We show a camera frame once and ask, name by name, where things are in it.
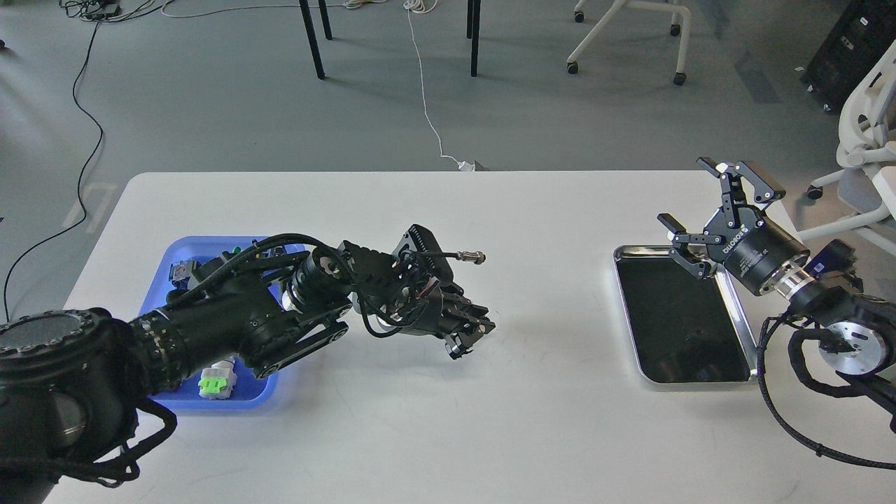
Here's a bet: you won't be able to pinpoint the black cabinet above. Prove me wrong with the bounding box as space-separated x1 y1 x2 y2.
800 1 895 113

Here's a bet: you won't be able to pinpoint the blue plastic tray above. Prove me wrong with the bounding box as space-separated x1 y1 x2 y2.
136 235 309 412

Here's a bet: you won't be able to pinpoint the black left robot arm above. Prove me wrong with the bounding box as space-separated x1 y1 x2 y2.
1 225 495 503

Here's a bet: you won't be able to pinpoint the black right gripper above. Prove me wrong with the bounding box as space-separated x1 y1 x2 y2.
657 157 809 296

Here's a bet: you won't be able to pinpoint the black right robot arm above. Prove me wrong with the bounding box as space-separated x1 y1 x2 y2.
658 157 894 471

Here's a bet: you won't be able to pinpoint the white office chair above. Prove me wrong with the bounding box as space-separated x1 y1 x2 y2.
799 45 895 254

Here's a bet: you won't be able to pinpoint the black floor cable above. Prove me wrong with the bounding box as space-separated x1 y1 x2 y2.
0 0 162 323

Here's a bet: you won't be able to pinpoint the yellow red push button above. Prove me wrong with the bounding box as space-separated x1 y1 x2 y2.
169 259 202 291

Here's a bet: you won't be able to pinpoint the white floor cable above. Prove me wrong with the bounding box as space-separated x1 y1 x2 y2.
343 0 477 172

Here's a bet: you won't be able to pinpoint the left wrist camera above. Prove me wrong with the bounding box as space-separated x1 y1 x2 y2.
391 224 487 295

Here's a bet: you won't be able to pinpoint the black table legs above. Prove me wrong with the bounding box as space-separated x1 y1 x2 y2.
298 0 482 80

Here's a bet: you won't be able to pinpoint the white chair base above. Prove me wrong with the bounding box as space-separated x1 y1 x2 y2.
564 1 694 88

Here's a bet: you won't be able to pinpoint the green white connector part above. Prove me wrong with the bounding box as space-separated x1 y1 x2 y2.
197 356 237 400

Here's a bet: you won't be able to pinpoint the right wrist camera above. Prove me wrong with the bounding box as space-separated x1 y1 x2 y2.
804 239 858 280

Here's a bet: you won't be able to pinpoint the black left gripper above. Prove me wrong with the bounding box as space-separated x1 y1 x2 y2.
381 280 496 360

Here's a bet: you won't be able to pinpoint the silver metal tray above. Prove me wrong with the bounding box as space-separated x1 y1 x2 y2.
613 245 756 389

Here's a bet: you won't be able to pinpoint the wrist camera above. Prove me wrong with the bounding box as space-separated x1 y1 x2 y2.
804 239 858 280
391 224 487 295

